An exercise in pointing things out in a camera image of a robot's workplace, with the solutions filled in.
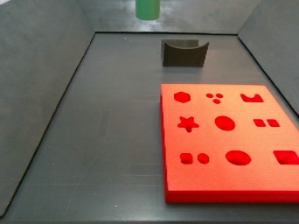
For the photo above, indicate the red foam shape board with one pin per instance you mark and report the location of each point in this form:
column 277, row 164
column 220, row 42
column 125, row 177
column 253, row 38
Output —
column 230, row 145

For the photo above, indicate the green cylinder peg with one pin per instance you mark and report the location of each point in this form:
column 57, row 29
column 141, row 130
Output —
column 147, row 9

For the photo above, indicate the dark grey curved block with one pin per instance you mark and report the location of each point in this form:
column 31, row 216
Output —
column 183, row 53

